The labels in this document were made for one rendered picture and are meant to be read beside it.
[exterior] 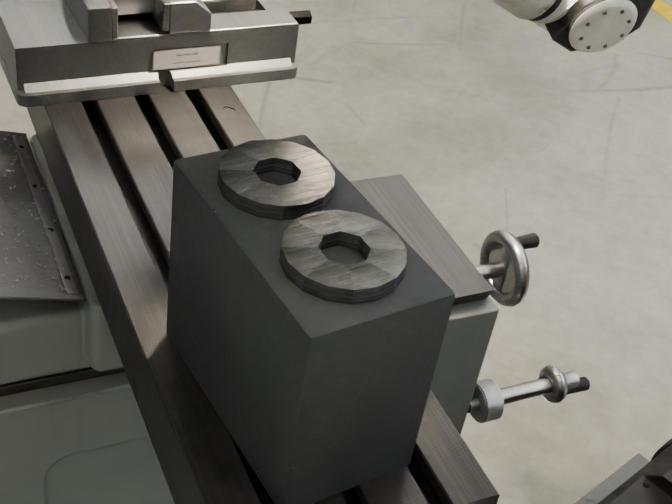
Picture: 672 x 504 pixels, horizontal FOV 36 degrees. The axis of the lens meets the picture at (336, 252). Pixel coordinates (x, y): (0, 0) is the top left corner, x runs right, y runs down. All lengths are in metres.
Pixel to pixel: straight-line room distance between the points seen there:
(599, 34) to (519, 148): 1.97
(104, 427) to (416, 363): 0.56
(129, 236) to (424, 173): 1.95
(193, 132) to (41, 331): 0.28
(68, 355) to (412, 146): 2.01
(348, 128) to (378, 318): 2.38
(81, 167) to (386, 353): 0.51
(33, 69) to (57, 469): 0.47
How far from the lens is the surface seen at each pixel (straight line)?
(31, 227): 1.16
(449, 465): 0.87
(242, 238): 0.74
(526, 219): 2.84
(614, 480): 1.67
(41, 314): 1.12
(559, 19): 1.18
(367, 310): 0.70
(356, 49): 3.51
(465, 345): 1.40
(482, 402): 1.51
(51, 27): 1.26
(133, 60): 1.26
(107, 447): 1.28
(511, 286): 1.56
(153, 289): 0.98
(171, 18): 1.24
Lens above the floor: 1.58
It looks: 38 degrees down
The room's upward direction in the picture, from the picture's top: 10 degrees clockwise
